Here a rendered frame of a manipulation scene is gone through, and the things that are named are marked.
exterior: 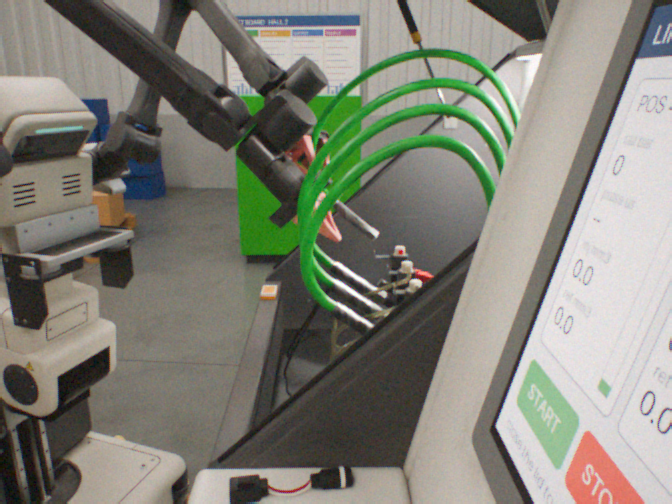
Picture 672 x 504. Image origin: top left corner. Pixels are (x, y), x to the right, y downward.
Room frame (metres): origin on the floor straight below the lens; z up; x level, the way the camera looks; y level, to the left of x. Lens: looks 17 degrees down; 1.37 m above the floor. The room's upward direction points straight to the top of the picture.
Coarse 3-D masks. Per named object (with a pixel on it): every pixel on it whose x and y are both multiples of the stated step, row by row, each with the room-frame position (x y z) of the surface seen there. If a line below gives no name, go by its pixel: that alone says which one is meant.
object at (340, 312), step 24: (408, 144) 0.59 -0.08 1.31; (432, 144) 0.60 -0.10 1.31; (456, 144) 0.60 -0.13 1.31; (360, 168) 0.59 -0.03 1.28; (480, 168) 0.60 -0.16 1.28; (336, 192) 0.59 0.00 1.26; (312, 216) 0.60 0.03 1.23; (312, 240) 0.59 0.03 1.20; (312, 288) 0.59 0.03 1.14; (336, 312) 0.59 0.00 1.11
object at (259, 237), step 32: (256, 96) 4.11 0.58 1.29; (320, 96) 4.13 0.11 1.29; (352, 96) 4.14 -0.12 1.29; (352, 128) 4.14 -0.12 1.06; (352, 160) 4.14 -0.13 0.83; (256, 192) 4.10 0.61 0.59; (352, 192) 4.14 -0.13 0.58; (256, 224) 4.10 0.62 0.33; (288, 224) 4.11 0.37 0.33; (256, 256) 4.14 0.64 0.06
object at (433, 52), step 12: (432, 48) 0.91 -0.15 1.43; (384, 60) 0.93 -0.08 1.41; (396, 60) 0.92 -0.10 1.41; (408, 60) 0.92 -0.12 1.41; (456, 60) 0.89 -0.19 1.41; (468, 60) 0.88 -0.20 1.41; (372, 72) 0.94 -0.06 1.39; (480, 72) 0.87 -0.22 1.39; (492, 72) 0.87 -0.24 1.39; (348, 84) 0.95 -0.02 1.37; (492, 84) 0.87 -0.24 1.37; (504, 84) 0.86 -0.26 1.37; (336, 96) 0.96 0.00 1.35; (504, 96) 0.86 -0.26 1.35; (516, 108) 0.85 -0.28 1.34; (324, 120) 0.97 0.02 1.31; (516, 120) 0.85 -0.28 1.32; (312, 132) 0.98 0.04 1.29; (324, 192) 0.97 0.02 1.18
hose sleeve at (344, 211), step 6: (336, 204) 0.96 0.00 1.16; (342, 204) 0.96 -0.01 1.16; (336, 210) 0.96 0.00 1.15; (342, 210) 0.95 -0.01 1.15; (348, 210) 0.95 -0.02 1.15; (348, 216) 0.95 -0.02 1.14; (354, 216) 0.95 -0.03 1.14; (354, 222) 0.94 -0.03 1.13; (360, 222) 0.94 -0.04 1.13; (360, 228) 0.94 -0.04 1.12; (366, 228) 0.94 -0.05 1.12
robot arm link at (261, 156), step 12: (252, 132) 0.81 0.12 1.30; (240, 144) 0.84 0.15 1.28; (252, 144) 0.81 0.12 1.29; (264, 144) 0.81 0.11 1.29; (240, 156) 0.82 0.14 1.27; (252, 156) 0.81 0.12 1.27; (264, 156) 0.80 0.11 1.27; (276, 156) 0.81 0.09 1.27; (252, 168) 0.81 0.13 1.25; (264, 168) 0.80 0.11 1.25
